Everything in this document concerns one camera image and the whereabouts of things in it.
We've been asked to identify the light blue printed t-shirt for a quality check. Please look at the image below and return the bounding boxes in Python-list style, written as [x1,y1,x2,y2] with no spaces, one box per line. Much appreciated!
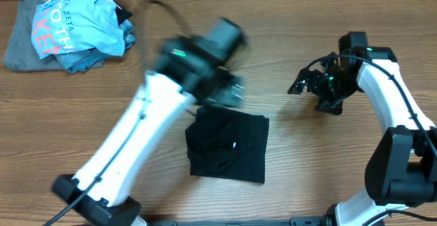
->
[31,0,125,59]

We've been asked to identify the black garment in pile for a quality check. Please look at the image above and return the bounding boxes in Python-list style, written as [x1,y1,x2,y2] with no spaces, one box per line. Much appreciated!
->
[115,7,132,26]

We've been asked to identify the folded blue denim jeans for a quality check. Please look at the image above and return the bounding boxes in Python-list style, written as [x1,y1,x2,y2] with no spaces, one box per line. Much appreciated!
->
[55,19,136,73]

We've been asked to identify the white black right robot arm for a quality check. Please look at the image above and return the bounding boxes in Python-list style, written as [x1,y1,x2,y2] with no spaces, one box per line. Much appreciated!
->
[288,46,436,225]

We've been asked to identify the black t-shirt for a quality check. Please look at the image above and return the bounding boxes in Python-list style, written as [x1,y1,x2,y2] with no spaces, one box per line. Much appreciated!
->
[185,106,270,184]

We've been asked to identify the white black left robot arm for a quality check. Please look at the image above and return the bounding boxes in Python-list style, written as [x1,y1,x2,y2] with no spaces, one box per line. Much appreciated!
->
[47,35,246,226]

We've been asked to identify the folded grey garment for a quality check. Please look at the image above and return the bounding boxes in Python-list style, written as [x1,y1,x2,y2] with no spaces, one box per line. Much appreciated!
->
[3,0,65,72]

